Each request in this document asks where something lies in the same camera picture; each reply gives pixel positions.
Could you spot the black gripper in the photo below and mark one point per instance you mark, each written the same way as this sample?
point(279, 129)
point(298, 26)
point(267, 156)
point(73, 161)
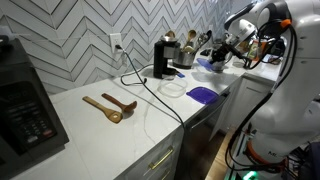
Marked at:
point(226, 50)

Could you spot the small clear plastic lunchbox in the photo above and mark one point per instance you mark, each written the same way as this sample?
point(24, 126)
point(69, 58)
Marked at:
point(205, 76)

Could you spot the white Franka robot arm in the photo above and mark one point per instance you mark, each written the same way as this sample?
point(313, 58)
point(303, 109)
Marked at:
point(293, 110)

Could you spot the purple plastic lid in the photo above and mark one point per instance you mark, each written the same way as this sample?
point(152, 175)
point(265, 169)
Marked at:
point(203, 95)

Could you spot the large clear plastic lunchbox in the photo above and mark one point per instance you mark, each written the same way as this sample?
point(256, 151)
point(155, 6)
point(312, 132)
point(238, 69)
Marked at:
point(171, 88)

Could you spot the black ladle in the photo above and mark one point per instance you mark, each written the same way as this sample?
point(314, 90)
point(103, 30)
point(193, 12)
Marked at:
point(208, 34)

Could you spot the black small stand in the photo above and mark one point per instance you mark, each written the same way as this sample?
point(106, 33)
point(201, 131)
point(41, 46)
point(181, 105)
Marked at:
point(248, 62)

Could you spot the steel utensil holder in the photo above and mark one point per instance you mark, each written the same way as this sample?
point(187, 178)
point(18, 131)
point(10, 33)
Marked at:
point(184, 60)

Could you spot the tall wooden spoon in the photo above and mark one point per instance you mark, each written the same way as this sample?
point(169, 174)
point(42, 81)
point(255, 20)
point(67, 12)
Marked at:
point(191, 34)

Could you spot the spice bottle with colourful label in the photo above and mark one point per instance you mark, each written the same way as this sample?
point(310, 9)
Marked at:
point(254, 50)

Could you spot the small blue packet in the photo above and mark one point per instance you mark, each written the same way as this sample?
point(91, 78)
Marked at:
point(180, 75)

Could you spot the white base cabinet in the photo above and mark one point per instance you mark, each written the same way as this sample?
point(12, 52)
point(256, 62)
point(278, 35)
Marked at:
point(240, 103)

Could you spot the short wooden spoon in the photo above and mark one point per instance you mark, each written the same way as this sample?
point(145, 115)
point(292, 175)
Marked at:
point(170, 33)

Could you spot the black coffee maker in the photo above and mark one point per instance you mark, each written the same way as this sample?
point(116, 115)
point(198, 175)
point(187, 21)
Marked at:
point(161, 60)

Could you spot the dark glass bowl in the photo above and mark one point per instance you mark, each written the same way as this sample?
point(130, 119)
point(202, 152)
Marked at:
point(275, 60)

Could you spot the black dishwasher front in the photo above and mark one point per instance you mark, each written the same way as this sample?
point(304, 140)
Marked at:
point(200, 140)

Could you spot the dark wooden spoon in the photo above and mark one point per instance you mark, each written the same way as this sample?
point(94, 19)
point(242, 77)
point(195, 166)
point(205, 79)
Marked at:
point(128, 107)

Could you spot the light wooden slotted spatula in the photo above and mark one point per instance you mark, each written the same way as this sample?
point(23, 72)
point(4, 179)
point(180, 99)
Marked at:
point(111, 115)

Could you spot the black microwave oven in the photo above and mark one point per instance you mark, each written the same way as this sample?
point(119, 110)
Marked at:
point(26, 113)

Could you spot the white wall outlet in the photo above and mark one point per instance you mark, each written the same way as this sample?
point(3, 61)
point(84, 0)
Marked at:
point(115, 40)

